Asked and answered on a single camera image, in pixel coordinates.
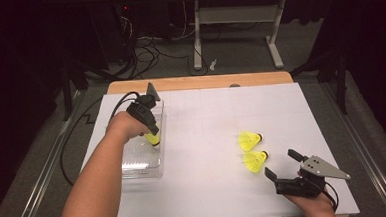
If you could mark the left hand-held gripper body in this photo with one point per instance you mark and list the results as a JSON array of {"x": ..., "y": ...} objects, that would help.
[{"x": 141, "y": 109}]

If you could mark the white metal desk frame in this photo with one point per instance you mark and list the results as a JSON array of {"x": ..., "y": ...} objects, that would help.
[{"x": 239, "y": 14}]

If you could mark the white board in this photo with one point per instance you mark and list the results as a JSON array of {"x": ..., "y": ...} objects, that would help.
[{"x": 208, "y": 121}]

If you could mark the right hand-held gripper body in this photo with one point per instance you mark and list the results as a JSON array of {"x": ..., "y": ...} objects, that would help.
[{"x": 297, "y": 186}]

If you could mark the small white floor object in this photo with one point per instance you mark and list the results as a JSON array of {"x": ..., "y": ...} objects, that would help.
[{"x": 213, "y": 65}]

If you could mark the person's right hand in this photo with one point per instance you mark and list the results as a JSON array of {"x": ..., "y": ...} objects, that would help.
[{"x": 311, "y": 207}]

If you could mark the person's left hand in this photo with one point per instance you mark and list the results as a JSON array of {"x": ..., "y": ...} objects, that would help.
[{"x": 125, "y": 125}]

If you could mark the yellow shuttlecock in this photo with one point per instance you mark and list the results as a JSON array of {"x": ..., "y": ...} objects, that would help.
[
  {"x": 248, "y": 141},
  {"x": 152, "y": 139},
  {"x": 254, "y": 161}
]

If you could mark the clear plastic box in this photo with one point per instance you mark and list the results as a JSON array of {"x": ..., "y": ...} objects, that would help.
[{"x": 147, "y": 157}]

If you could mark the wooden table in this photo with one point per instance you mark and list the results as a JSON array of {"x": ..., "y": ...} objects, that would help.
[{"x": 196, "y": 82}]

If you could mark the black stand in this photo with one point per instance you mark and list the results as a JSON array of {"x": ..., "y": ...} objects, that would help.
[
  {"x": 67, "y": 91},
  {"x": 341, "y": 84}
]

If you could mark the grey table knob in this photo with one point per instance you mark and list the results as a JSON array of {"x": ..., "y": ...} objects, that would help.
[{"x": 235, "y": 85}]

